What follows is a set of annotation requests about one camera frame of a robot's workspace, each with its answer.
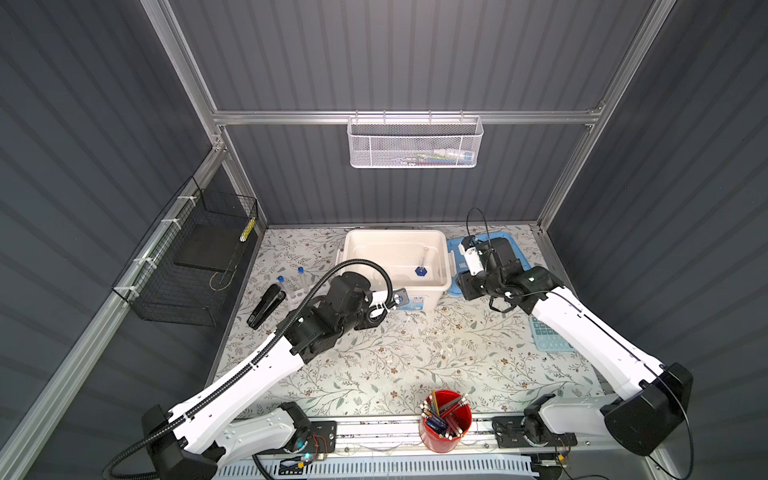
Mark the black stapler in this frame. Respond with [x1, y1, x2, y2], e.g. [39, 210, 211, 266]
[246, 284, 286, 330]

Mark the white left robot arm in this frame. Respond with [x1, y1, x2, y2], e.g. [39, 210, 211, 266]
[102, 259, 410, 479]

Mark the yellow item in basket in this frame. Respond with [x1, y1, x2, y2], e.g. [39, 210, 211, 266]
[239, 217, 256, 243]

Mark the white wire wall basket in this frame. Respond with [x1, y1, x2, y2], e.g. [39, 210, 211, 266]
[346, 115, 484, 169]

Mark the blue plastic bin lid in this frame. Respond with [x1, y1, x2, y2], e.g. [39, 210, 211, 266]
[446, 230, 532, 296]

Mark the teal calculator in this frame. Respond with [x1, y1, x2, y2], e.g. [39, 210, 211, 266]
[529, 316, 575, 353]

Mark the white test tube rack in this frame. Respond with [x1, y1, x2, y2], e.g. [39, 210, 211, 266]
[285, 286, 312, 309]

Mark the red pencil cup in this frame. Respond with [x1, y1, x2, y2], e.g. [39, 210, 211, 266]
[419, 390, 473, 454]

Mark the black wire side basket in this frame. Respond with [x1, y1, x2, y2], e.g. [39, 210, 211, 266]
[113, 180, 259, 327]

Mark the white plastic storage bin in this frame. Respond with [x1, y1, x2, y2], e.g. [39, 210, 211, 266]
[335, 229, 456, 313]

